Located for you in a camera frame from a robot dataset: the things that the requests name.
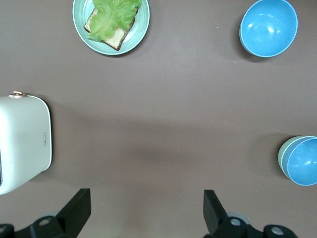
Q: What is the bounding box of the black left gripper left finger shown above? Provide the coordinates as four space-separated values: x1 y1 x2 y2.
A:
0 188 91 238

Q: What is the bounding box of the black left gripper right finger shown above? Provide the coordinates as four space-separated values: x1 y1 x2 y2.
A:
203 189 298 238

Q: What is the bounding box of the green bowl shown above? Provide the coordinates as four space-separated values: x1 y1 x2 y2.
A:
277 135 311 179

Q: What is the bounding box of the blue bowl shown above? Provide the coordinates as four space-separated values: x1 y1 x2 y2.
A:
286 137 317 187
239 0 299 59

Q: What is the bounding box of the cream white toaster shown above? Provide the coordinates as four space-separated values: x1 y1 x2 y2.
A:
0 90 53 196

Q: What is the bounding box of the light bread slice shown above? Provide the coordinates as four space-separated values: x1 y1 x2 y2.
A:
83 6 139 52

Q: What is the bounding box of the green lettuce leaf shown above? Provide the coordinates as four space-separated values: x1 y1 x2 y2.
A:
86 0 143 42

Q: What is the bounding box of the green plate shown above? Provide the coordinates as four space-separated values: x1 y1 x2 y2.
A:
72 0 151 56

